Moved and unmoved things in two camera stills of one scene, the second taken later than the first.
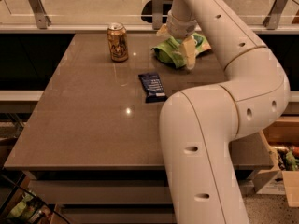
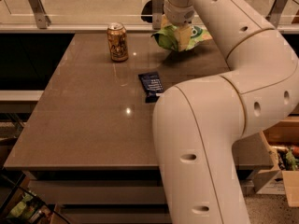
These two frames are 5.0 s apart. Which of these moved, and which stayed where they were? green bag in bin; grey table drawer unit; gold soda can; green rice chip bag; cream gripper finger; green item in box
Moved: cream gripper finger; green rice chip bag
Stayed: green bag in bin; gold soda can; green item in box; grey table drawer unit
